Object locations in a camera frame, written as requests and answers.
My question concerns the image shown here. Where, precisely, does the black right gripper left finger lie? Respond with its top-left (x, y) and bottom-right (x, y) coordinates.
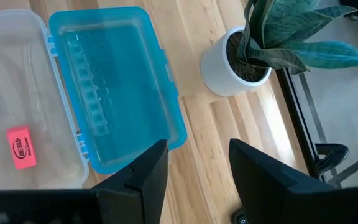
top-left (92, 139), bottom-right (169, 224)

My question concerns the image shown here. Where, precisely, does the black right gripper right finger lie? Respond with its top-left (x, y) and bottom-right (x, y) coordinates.
top-left (229, 138), bottom-right (334, 224)

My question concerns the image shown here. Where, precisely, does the clear pencil box blue lid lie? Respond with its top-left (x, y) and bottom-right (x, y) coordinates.
top-left (0, 6), bottom-right (188, 191)

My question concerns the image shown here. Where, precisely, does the grey metal table strut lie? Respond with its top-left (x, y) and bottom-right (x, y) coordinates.
top-left (298, 72), bottom-right (358, 189)

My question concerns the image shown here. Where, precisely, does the white round plant pot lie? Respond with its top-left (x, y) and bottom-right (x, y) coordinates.
top-left (199, 26), bottom-right (273, 98)

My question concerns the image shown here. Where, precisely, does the pink rubber eraser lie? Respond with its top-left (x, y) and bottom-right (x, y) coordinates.
top-left (6, 124), bottom-right (38, 170)

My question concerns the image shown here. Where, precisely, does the green snake plant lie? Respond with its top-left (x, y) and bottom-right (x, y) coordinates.
top-left (236, 0), bottom-right (358, 76)

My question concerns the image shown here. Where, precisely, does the black frame clamp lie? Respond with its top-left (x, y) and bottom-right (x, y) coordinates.
top-left (314, 142), bottom-right (351, 176)

